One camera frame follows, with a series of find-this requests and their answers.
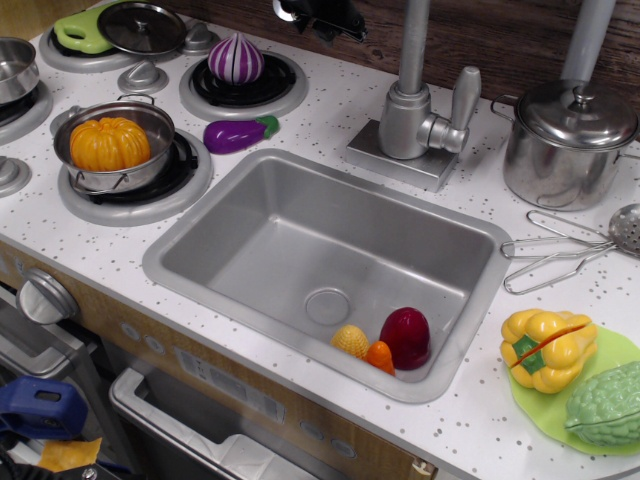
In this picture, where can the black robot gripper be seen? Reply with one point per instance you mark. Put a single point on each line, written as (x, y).
(327, 18)

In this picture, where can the silver toy faucet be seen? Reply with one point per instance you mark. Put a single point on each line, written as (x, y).
(410, 142)

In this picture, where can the back right stove burner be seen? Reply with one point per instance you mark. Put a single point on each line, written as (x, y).
(278, 91)

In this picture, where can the purple white toy onion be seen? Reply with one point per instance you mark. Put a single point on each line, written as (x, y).
(236, 61)

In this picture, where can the grey stove knob back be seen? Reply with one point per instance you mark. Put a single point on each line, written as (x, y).
(199, 40)

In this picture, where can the grey stove knob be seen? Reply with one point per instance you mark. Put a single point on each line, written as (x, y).
(144, 77)
(15, 174)
(199, 40)

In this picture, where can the purple toy eggplant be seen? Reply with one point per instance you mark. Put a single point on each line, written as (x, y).
(231, 136)

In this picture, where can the steel pot lid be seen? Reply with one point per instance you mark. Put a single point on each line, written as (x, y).
(142, 28)

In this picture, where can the grey stove knob centre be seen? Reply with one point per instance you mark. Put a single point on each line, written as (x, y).
(144, 77)

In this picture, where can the back left stove burner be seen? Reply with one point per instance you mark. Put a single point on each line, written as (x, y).
(70, 61)

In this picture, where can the front stove burner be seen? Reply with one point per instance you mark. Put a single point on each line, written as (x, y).
(179, 186)

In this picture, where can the green toy cutting board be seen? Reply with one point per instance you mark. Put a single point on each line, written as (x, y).
(80, 32)

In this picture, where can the orange toy pumpkin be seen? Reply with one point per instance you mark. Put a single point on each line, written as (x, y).
(109, 144)

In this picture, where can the grey vertical pole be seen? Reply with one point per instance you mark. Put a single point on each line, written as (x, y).
(587, 39)

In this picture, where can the tall steel pot with lid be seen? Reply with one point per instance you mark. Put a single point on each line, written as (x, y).
(566, 142)

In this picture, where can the grey toy sink basin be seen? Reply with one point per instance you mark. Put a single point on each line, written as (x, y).
(295, 250)

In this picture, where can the steel pot at left edge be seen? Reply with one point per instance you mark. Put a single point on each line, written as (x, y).
(19, 71)

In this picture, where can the yellow toy corn piece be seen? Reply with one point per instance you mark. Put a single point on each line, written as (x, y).
(351, 340)

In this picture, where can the dark red toy beet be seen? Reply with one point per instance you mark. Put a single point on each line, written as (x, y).
(406, 332)

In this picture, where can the left edge stove burner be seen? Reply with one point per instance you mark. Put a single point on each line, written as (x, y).
(36, 108)

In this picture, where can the orange toy carrot piece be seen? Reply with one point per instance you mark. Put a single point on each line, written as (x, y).
(379, 356)

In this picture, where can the grey stove knob left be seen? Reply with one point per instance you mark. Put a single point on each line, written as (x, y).
(15, 174)

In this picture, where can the steel slotted spoon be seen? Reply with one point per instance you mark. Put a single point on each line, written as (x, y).
(620, 232)

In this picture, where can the yellow toy bell pepper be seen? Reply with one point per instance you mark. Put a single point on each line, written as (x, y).
(545, 350)

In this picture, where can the silver oven dial knob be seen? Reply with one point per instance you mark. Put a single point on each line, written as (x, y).
(43, 300)

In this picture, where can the grey dishwasher door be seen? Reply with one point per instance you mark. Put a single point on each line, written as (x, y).
(183, 434)

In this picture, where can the light green plate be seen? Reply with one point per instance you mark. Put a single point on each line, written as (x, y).
(548, 411)

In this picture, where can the green toy bitter gourd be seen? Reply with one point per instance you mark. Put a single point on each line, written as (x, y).
(604, 409)

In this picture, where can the blue clamp tool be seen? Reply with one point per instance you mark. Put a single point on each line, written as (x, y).
(45, 409)

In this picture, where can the yellow tape piece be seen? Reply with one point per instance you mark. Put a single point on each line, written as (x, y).
(61, 455)

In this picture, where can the steel pan with handles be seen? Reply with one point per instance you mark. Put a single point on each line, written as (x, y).
(140, 109)

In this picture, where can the steel wire utensil handle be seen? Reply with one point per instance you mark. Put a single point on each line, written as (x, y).
(534, 275)

